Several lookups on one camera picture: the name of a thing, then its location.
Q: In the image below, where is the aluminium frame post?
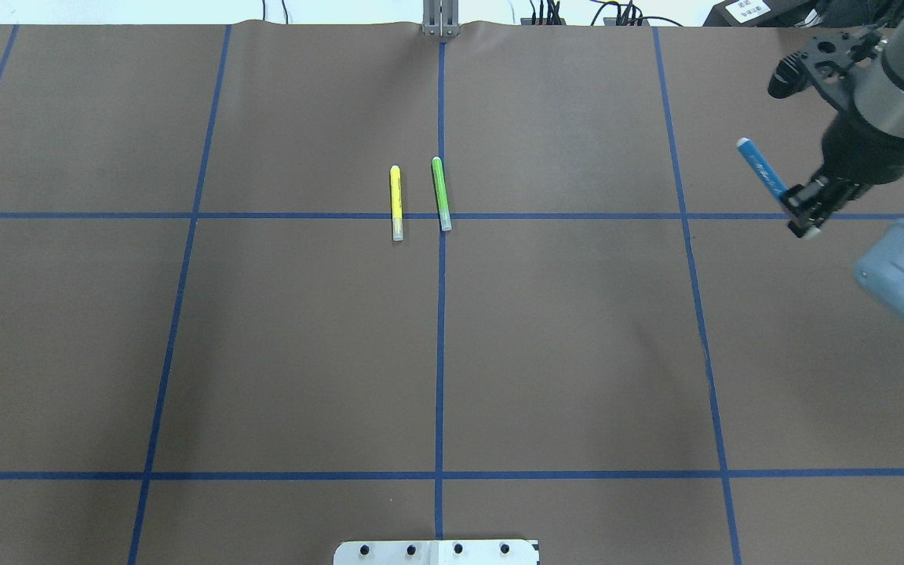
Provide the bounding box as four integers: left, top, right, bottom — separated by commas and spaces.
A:
421, 0, 461, 39

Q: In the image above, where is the green marker pen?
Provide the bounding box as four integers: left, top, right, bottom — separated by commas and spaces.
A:
431, 156, 453, 233

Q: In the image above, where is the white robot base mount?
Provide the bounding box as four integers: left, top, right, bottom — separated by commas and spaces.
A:
333, 539, 541, 564

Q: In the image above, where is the yellow marker pen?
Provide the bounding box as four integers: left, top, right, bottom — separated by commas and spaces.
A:
388, 165, 404, 241

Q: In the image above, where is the blue marker pen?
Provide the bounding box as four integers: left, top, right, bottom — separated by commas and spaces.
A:
735, 138, 789, 202

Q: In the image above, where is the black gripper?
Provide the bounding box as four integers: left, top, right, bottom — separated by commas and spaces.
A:
781, 118, 904, 239

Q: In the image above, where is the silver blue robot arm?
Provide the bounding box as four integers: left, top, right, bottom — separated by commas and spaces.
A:
768, 18, 904, 321

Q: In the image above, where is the black box with label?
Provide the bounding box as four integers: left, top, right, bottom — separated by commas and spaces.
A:
702, 1, 824, 27

